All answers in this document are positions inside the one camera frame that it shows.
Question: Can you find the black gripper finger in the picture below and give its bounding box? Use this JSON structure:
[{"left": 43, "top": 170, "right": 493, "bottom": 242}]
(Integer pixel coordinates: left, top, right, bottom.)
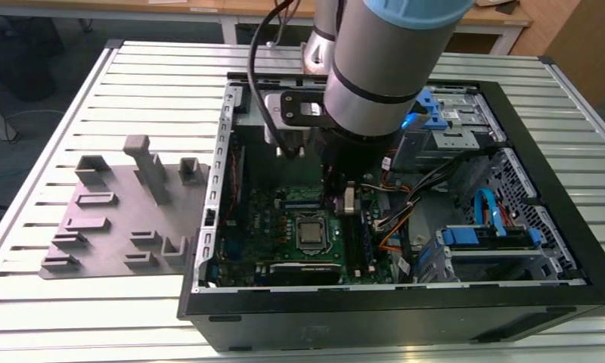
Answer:
[
  {"left": 330, "top": 174, "right": 346, "bottom": 216},
  {"left": 343, "top": 180, "right": 359, "bottom": 216}
]

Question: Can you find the silver CPU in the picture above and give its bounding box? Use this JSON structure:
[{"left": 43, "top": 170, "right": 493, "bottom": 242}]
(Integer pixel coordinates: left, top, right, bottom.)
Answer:
[{"left": 297, "top": 221, "right": 326, "bottom": 243}]

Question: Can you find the green motherboard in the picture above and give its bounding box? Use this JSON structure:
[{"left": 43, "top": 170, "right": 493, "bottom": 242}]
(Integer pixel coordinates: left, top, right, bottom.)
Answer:
[{"left": 218, "top": 185, "right": 399, "bottom": 287}]

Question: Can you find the CPU socket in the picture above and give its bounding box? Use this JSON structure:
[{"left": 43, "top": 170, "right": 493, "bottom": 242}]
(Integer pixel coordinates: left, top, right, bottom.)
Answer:
[{"left": 294, "top": 213, "right": 331, "bottom": 256}]

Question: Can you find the silver disk bay cage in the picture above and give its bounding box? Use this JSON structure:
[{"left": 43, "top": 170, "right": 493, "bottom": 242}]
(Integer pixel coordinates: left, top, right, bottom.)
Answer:
[
  {"left": 411, "top": 226, "right": 578, "bottom": 284},
  {"left": 397, "top": 86, "right": 505, "bottom": 171}
]

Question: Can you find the grey power supply unit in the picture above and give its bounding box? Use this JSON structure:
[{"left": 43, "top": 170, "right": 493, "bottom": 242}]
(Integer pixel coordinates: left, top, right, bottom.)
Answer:
[{"left": 232, "top": 89, "right": 333, "bottom": 186}]

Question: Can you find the blue disk carrier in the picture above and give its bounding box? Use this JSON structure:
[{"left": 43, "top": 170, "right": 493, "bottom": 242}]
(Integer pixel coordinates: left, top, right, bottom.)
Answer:
[
  {"left": 411, "top": 87, "right": 445, "bottom": 130},
  {"left": 441, "top": 225, "right": 545, "bottom": 251}
]

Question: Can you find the black graphics card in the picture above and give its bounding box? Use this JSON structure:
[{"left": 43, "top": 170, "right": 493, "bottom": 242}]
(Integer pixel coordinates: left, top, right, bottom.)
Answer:
[{"left": 254, "top": 260, "right": 343, "bottom": 287}]

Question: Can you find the black PC case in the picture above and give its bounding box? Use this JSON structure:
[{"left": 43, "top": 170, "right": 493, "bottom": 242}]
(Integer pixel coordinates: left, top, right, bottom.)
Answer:
[{"left": 174, "top": 70, "right": 605, "bottom": 352}]

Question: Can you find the thin metal rod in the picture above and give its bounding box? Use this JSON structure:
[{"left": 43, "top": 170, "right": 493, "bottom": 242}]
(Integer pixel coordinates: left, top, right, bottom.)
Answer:
[{"left": 264, "top": 0, "right": 298, "bottom": 50}]

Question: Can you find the grey parts rack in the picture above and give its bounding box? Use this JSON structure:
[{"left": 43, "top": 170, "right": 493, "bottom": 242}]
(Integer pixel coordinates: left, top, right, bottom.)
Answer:
[{"left": 38, "top": 135, "right": 212, "bottom": 281}]

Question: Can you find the wooden cabinet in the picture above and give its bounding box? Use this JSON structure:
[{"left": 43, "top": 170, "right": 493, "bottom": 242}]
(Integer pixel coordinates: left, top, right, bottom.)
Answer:
[{"left": 511, "top": 0, "right": 605, "bottom": 110}]

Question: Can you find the black office chair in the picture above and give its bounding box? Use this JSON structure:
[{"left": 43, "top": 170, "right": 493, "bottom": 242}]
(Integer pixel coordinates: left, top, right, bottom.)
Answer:
[{"left": 0, "top": 17, "right": 63, "bottom": 101}]

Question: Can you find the orange wire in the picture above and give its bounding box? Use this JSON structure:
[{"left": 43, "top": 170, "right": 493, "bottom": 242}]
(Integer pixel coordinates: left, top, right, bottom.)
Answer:
[{"left": 377, "top": 226, "right": 414, "bottom": 253}]

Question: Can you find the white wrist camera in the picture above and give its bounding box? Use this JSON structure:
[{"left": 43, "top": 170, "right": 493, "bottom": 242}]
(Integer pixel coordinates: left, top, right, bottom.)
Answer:
[{"left": 262, "top": 89, "right": 329, "bottom": 160}]

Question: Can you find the blue data wire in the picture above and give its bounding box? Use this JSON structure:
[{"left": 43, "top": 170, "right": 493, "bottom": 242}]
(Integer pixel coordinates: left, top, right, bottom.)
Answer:
[{"left": 473, "top": 188, "right": 507, "bottom": 238}]

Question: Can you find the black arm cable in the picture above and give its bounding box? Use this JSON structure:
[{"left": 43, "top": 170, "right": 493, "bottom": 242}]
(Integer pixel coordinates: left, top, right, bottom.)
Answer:
[{"left": 246, "top": 0, "right": 303, "bottom": 158}]

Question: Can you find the wooden desk white frame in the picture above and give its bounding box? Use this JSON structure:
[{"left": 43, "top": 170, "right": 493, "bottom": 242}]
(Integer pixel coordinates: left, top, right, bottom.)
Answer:
[{"left": 0, "top": 0, "right": 534, "bottom": 57}]

